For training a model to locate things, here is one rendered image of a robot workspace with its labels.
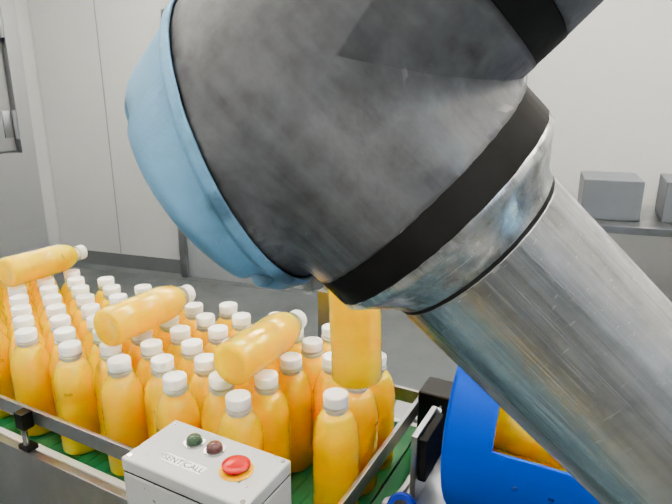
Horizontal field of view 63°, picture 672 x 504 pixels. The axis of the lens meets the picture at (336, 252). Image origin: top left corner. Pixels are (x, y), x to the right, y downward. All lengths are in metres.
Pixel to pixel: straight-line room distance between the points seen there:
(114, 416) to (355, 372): 0.46
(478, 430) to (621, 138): 3.48
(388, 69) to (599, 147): 3.93
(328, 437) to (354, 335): 0.19
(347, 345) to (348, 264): 0.57
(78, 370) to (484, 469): 0.73
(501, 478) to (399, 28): 0.66
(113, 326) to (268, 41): 0.92
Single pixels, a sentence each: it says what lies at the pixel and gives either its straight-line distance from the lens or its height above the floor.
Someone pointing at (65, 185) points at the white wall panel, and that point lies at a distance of 5.77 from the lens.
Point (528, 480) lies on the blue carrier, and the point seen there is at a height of 1.10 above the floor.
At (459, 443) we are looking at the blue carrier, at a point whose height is 1.12.
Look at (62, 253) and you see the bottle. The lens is 1.56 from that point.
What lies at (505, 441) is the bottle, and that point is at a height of 1.11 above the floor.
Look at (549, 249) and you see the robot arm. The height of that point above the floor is 1.50.
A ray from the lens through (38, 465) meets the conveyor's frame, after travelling 1.25.
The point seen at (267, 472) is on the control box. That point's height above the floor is 1.10.
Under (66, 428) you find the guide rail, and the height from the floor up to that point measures 0.97.
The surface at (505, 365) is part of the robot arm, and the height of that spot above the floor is 1.45.
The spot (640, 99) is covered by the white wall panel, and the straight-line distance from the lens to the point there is 4.11.
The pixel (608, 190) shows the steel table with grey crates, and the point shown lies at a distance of 3.38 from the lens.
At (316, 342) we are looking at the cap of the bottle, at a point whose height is 1.11.
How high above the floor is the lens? 1.55
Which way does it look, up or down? 16 degrees down
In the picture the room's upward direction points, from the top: straight up
